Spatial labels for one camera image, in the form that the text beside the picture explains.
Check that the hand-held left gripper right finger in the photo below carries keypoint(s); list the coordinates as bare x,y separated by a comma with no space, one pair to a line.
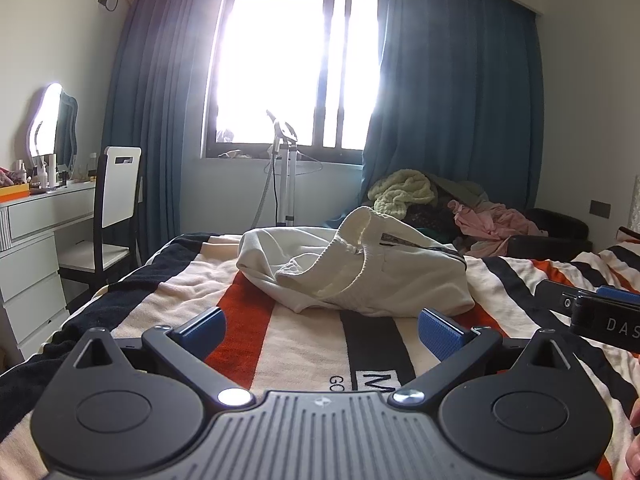
441,336

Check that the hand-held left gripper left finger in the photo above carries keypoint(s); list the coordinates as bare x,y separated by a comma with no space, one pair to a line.
204,332

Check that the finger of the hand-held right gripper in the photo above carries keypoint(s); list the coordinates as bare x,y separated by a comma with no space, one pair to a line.
620,295
557,297

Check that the white garment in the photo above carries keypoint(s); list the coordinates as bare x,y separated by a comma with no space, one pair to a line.
360,270

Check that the person's right forearm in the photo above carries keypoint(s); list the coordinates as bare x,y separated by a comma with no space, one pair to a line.
636,440

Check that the dark clothes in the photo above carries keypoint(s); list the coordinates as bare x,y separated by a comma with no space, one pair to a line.
450,187

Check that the striped blanket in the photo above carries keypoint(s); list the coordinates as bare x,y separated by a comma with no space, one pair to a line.
165,295

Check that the black sofa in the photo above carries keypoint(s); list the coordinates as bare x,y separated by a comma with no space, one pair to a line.
555,227

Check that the white quilted headboard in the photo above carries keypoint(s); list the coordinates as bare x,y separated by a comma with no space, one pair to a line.
637,205

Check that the green knit blanket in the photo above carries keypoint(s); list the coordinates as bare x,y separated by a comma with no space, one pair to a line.
400,190

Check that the white and black chair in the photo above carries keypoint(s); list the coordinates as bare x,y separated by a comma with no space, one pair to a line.
119,185

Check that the garment steamer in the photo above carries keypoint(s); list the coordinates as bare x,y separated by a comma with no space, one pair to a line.
287,180

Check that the white dresser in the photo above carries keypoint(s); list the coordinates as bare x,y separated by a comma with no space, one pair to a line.
40,215

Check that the white cosmetic bottle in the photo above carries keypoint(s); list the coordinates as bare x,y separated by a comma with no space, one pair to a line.
43,176
52,172

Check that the blue curtain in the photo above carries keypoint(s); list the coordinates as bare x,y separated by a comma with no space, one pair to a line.
450,85
150,110

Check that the orange box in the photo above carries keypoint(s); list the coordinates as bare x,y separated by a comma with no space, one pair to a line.
14,190

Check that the wavy lit mirror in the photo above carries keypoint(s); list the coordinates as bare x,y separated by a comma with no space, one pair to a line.
47,120

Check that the window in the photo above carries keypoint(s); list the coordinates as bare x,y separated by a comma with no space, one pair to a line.
280,60

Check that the grey wall switch plate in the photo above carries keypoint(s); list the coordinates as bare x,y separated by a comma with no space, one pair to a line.
599,208

